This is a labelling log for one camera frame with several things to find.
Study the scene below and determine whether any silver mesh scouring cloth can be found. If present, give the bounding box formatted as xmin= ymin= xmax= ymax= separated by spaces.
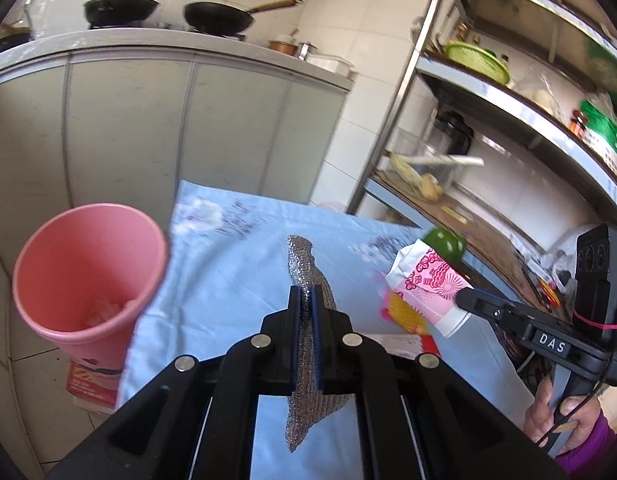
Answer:
xmin=286 ymin=235 xmax=349 ymax=453

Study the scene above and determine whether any pink white paper cup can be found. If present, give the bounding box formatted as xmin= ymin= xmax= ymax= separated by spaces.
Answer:
xmin=385 ymin=240 xmax=472 ymax=338

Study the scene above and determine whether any right hand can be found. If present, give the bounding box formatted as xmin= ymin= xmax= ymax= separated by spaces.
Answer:
xmin=523 ymin=376 xmax=602 ymax=454

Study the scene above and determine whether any white plastic bag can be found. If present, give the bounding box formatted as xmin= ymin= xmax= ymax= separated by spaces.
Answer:
xmin=539 ymin=224 xmax=596 ymax=292

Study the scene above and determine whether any red flat package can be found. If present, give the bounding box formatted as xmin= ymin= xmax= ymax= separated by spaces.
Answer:
xmin=367 ymin=334 xmax=441 ymax=360

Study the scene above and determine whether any light blue floral tablecloth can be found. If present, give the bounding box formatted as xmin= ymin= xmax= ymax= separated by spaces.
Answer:
xmin=115 ymin=179 xmax=537 ymax=480

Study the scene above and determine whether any green bell pepper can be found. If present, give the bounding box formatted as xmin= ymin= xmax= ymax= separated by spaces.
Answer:
xmin=423 ymin=228 xmax=465 ymax=266

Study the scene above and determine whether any cardboard shelf liner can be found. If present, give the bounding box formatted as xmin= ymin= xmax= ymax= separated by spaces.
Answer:
xmin=365 ymin=171 xmax=564 ymax=318

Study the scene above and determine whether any ginger root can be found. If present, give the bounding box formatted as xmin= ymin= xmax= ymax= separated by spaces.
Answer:
xmin=419 ymin=174 xmax=445 ymax=203

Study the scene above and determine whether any corn cob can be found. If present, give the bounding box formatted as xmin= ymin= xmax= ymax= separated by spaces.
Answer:
xmin=389 ymin=152 xmax=422 ymax=188

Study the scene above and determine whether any white leek stalk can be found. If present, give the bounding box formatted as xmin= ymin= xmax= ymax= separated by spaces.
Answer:
xmin=394 ymin=154 xmax=485 ymax=167

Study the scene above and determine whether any clear plastic container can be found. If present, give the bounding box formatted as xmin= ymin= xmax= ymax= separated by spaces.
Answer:
xmin=387 ymin=127 xmax=462 ymax=202

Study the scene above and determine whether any red box under bucket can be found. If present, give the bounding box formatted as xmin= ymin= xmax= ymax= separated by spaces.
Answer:
xmin=66 ymin=360 xmax=122 ymax=411

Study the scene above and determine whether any metal storage shelf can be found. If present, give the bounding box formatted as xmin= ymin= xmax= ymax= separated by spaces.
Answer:
xmin=346 ymin=0 xmax=617 ymax=311

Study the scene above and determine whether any black blender jug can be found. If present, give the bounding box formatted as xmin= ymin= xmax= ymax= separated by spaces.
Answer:
xmin=427 ymin=110 xmax=474 ymax=156

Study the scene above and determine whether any pink plastic bucket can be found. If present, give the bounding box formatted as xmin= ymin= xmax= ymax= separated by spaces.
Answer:
xmin=12 ymin=203 xmax=168 ymax=376

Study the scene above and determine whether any green plastic basket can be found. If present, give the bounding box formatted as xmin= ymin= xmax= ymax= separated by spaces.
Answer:
xmin=444 ymin=41 xmax=510 ymax=86

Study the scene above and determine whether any white plastic tray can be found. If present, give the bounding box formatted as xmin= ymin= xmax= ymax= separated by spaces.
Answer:
xmin=306 ymin=53 xmax=354 ymax=78

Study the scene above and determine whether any small steel pot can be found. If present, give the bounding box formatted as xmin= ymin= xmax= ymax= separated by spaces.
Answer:
xmin=295 ymin=41 xmax=317 ymax=61

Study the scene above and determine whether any copper pot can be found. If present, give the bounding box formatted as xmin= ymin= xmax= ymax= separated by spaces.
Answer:
xmin=268 ymin=35 xmax=298 ymax=56

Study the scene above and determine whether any black wok with lid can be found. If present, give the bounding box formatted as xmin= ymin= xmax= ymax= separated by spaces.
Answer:
xmin=84 ymin=0 xmax=160 ymax=28

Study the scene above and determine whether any black camera box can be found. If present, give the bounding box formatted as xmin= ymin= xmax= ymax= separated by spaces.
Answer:
xmin=573 ymin=223 xmax=617 ymax=349

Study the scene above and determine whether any black wok wooden handle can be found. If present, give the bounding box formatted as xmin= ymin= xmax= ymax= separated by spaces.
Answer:
xmin=184 ymin=0 xmax=303 ymax=37

